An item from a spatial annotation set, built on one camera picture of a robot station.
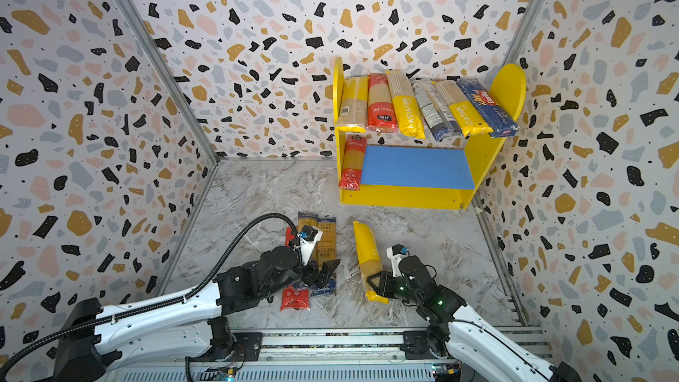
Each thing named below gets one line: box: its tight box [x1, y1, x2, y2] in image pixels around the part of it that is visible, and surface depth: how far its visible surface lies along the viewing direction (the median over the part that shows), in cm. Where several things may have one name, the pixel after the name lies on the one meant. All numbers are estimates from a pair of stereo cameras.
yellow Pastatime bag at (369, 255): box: [352, 221, 390, 305], surface depth 85 cm
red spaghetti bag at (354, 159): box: [337, 135, 367, 191], surface depth 98 cm
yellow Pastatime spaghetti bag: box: [433, 79, 495, 138], surface depth 77 cm
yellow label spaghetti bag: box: [335, 76, 370, 134], surface depth 77 cm
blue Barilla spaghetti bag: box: [456, 77, 519, 138], surface depth 76 cm
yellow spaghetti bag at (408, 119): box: [385, 69, 427, 139], surface depth 76 cm
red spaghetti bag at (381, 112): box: [366, 73, 398, 133], surface depth 78 cm
